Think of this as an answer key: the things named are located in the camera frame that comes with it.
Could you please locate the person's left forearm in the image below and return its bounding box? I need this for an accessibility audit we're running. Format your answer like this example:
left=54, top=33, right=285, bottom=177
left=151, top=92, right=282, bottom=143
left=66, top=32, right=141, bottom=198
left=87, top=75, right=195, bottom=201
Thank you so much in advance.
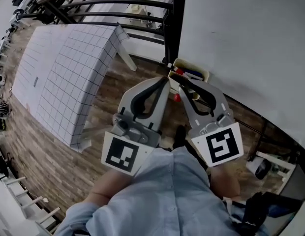
left=83, top=167, right=135, bottom=205

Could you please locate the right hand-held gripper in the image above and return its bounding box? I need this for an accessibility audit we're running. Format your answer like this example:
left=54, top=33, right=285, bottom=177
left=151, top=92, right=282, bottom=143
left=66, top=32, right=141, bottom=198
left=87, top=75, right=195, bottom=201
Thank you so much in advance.
left=178, top=79, right=244, bottom=168

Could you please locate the person's black shoe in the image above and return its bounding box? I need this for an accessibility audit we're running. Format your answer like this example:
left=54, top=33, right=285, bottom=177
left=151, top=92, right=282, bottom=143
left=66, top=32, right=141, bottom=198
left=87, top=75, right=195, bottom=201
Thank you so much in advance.
left=172, top=125, right=187, bottom=150

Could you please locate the person's light blue shirt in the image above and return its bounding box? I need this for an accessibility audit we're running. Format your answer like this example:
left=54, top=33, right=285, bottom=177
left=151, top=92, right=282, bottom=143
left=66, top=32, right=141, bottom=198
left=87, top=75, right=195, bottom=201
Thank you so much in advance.
left=54, top=146, right=269, bottom=236

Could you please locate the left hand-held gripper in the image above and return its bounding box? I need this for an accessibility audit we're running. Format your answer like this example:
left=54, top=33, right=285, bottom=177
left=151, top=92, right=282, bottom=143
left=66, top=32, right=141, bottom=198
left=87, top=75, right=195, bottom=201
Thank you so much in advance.
left=100, top=76, right=171, bottom=177

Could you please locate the person's right forearm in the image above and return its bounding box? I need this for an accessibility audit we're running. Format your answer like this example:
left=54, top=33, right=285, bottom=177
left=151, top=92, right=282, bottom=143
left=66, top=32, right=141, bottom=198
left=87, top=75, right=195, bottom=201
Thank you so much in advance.
left=209, top=165, right=242, bottom=199

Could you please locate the white shelf unit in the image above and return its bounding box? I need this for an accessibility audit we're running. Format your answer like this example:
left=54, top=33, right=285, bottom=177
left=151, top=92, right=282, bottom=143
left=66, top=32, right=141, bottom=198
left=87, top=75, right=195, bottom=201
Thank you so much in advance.
left=250, top=150, right=297, bottom=194

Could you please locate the white table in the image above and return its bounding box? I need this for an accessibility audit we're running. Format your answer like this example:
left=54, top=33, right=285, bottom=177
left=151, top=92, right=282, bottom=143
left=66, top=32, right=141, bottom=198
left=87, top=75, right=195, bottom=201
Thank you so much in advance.
left=81, top=47, right=138, bottom=152

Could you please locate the whiteboard on black stand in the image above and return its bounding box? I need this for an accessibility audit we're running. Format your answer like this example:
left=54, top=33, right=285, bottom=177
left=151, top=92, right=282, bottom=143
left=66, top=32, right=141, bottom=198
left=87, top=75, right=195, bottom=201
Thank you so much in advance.
left=163, top=0, right=305, bottom=157

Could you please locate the cream plastic box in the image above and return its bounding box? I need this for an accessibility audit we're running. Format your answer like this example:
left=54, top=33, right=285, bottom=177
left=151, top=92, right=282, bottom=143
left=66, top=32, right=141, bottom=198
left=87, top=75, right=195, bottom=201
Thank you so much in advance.
left=167, top=58, right=210, bottom=101

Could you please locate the gray cabinet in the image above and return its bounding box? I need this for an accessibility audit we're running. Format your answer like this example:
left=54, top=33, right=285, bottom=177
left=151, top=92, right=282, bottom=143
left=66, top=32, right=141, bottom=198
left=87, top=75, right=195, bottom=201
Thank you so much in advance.
left=279, top=163, right=305, bottom=201

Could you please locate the white black headset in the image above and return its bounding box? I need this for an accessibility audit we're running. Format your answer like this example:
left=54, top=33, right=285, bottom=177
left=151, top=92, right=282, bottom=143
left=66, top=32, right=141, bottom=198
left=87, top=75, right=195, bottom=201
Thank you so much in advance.
left=245, top=156, right=273, bottom=180

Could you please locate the white grid tablecloth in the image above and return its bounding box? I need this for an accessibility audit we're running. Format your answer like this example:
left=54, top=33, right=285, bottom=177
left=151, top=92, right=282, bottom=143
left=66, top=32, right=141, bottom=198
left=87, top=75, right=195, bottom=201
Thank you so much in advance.
left=13, top=24, right=130, bottom=153

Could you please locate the black harness device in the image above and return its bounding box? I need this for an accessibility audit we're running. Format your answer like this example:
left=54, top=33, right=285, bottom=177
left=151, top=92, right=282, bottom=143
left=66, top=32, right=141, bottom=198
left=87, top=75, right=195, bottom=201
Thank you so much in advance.
left=237, top=191, right=305, bottom=236

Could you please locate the black metal railing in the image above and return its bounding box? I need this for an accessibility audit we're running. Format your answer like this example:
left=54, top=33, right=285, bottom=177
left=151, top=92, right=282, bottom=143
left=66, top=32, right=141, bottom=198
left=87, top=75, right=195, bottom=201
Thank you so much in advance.
left=35, top=0, right=186, bottom=46

